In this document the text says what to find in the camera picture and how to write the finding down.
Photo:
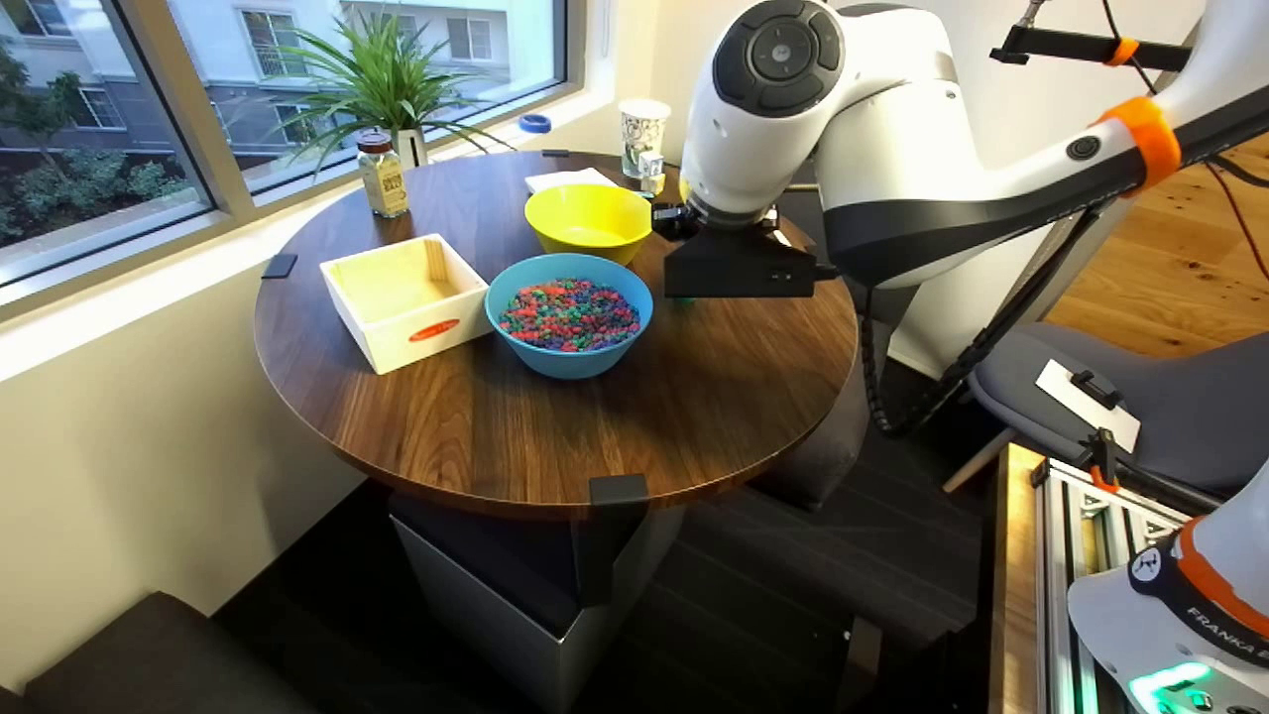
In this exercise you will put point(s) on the grey pad on table edge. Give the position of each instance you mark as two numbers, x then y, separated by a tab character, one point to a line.
616	491

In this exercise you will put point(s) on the white patterned paper cup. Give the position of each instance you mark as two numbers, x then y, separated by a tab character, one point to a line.
645	129

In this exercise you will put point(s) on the aluminium frame rail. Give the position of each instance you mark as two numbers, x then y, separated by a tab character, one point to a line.
1045	581

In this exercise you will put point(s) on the potted green plant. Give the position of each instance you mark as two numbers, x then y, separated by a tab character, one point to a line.
377	82

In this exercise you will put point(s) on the glass jar yellow label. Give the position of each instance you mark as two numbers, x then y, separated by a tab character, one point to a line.
386	184

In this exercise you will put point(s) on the white paper card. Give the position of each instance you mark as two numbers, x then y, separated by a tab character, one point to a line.
1091	416

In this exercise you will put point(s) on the grey table base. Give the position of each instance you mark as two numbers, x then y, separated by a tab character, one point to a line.
500	619

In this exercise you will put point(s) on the white wooden box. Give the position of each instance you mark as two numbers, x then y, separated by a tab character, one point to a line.
399	339

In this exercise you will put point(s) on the yellow bowl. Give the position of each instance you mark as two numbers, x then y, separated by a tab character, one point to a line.
587	221

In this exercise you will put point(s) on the small black device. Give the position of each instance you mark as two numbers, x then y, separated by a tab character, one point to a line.
1096	387

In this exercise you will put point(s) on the small clear shaker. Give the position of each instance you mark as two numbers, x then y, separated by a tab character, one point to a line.
652	175

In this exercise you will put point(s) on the blue bowl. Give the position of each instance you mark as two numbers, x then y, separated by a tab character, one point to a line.
570	361

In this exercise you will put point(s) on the black bench seat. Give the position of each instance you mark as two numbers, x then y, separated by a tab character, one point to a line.
146	662

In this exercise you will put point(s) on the blue round lid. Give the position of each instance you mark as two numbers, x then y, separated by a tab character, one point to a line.
537	123

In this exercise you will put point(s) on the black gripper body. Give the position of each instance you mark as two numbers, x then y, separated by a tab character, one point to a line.
741	264

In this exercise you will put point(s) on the grey office chair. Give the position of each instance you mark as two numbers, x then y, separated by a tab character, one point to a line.
1193	410

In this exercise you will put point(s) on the white paper sheet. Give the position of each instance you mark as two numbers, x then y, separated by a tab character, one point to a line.
559	182

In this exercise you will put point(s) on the window frame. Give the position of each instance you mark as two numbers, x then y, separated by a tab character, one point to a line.
172	106

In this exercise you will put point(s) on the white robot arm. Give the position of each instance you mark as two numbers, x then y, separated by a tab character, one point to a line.
857	106

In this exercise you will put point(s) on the black pad on table edge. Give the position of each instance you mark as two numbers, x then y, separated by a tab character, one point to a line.
280	269

